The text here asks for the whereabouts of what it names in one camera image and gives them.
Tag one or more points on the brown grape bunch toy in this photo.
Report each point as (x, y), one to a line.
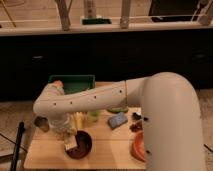
(137, 126)

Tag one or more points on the black stand pole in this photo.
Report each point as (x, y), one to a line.
(17, 146)

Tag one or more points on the green round lid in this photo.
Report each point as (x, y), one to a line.
(118, 110)

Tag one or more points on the green cup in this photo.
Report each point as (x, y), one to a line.
(93, 116)

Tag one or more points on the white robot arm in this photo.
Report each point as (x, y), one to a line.
(172, 123)

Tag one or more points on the blue sponge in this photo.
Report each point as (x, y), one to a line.
(117, 120)

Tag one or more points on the white eraser block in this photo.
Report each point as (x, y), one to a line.
(70, 143)

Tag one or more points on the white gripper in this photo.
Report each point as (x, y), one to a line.
(65, 126)

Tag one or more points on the green plastic tray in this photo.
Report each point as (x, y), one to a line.
(74, 83)

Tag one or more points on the small metal cup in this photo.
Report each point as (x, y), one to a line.
(42, 123)

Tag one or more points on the orange fruit toy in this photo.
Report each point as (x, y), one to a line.
(58, 83)

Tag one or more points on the orange bowl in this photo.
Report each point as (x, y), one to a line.
(137, 147)

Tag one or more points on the yellow corn toy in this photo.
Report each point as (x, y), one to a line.
(79, 120)

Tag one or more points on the small black toy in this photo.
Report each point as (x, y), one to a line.
(136, 116)

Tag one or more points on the black monitor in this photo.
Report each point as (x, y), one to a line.
(173, 10)

